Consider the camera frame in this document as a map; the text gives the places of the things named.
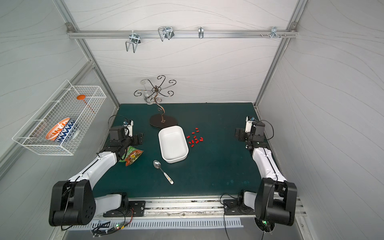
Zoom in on white storage box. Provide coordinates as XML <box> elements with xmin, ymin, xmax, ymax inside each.
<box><xmin>158</xmin><ymin>126</ymin><xmax>189</xmax><ymax>164</ymax></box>

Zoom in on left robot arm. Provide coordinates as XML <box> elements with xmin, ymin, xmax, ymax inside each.
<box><xmin>49</xmin><ymin>123</ymin><xmax>143</xmax><ymax>227</ymax></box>

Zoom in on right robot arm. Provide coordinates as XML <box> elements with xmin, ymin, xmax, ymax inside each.
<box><xmin>235</xmin><ymin>117</ymin><xmax>298</xmax><ymax>232</ymax></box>

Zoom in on green snack packet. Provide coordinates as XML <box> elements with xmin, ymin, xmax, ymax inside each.
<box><xmin>119</xmin><ymin>146</ymin><xmax>144</xmax><ymax>166</ymax></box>

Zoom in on glass cup on stand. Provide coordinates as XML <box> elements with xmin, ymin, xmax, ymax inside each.
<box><xmin>143</xmin><ymin>91</ymin><xmax>152</xmax><ymax>105</ymax></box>

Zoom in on black metal cup stand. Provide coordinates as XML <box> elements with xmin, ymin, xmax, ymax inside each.
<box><xmin>134</xmin><ymin>75</ymin><xmax>178</xmax><ymax>129</ymax></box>

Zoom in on orange blue patterned bowl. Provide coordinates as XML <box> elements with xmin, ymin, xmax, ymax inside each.
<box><xmin>46</xmin><ymin>118</ymin><xmax>78</xmax><ymax>143</ymax></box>

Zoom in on orange small spoon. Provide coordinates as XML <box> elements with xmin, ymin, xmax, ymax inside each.
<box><xmin>77</xmin><ymin>95</ymin><xmax>95</xmax><ymax>114</ymax></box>

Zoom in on metal double hook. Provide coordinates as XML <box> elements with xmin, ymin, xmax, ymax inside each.
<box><xmin>125</xmin><ymin>31</ymin><xmax>141</xmax><ymax>53</ymax></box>

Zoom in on metal hook right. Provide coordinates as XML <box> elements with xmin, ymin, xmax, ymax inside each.
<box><xmin>260</xmin><ymin>27</ymin><xmax>287</xmax><ymax>39</ymax></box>

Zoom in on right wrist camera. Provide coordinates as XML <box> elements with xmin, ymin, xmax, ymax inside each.
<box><xmin>245</xmin><ymin>116</ymin><xmax>256</xmax><ymax>133</ymax></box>

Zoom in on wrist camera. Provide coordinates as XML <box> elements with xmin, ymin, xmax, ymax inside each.
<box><xmin>245</xmin><ymin>116</ymin><xmax>256</xmax><ymax>133</ymax></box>
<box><xmin>123</xmin><ymin>120</ymin><xmax>134</xmax><ymax>137</ymax></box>

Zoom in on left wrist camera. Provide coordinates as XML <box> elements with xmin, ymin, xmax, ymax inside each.
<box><xmin>123</xmin><ymin>120</ymin><xmax>134</xmax><ymax>137</ymax></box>

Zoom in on spoon with white handle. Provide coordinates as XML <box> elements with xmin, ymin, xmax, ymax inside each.
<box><xmin>153</xmin><ymin>160</ymin><xmax>174</xmax><ymax>185</ymax></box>

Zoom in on white wire basket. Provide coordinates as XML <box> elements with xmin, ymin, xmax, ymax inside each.
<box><xmin>12</xmin><ymin>80</ymin><xmax>107</xmax><ymax>156</ymax></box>

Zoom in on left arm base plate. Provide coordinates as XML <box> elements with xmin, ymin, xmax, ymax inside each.
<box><xmin>103</xmin><ymin>201</ymin><xmax>146</xmax><ymax>218</ymax></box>

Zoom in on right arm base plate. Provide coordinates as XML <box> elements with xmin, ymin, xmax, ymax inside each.
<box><xmin>223</xmin><ymin>199</ymin><xmax>255</xmax><ymax>216</ymax></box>

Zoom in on black cables with board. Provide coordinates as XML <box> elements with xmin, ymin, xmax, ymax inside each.
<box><xmin>90</xmin><ymin>209</ymin><xmax>134</xmax><ymax>238</ymax></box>

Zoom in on aluminium front rail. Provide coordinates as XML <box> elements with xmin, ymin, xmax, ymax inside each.
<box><xmin>59</xmin><ymin>196</ymin><xmax>307</xmax><ymax>221</ymax></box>

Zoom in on aluminium rail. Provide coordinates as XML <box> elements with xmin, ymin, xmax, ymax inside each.
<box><xmin>59</xmin><ymin>196</ymin><xmax>307</xmax><ymax>221</ymax></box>
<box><xmin>67</xmin><ymin>29</ymin><xmax>299</xmax><ymax>40</ymax></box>

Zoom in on aluminium top rail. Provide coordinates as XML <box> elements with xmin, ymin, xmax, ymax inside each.
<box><xmin>67</xmin><ymin>29</ymin><xmax>299</xmax><ymax>40</ymax></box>

